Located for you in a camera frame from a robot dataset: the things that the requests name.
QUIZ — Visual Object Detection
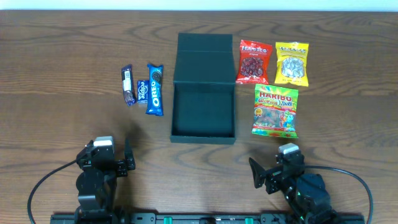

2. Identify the blue Oreo cookie pack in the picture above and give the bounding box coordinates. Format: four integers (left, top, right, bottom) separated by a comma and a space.
146, 63, 164, 116

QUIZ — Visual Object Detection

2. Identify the dark purple cookie bar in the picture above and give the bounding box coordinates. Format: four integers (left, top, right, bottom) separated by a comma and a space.
121, 64, 136, 106

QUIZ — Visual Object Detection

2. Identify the green Haribo worms bag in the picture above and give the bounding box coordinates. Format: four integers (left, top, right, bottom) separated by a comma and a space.
252, 84, 299, 139

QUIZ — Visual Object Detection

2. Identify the blue Eclipse gum pack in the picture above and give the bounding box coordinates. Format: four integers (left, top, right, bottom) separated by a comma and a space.
137, 80, 149, 104

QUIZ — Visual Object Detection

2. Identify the yellow Hacks candy bag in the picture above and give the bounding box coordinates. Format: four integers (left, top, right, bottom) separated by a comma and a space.
274, 42, 309, 87

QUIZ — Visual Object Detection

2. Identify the red Hacks candy bag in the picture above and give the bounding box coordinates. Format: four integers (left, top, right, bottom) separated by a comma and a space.
236, 40, 273, 85

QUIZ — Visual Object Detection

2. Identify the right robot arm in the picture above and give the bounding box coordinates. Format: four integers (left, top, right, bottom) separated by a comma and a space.
249, 149, 344, 224

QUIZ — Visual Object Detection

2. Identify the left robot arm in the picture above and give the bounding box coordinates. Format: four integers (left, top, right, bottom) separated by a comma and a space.
73, 136, 136, 223

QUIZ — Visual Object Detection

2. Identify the dark green open box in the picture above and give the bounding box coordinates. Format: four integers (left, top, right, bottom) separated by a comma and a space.
170, 33, 236, 144

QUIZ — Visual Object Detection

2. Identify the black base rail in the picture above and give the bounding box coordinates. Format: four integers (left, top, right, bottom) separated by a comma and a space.
50, 212, 365, 224

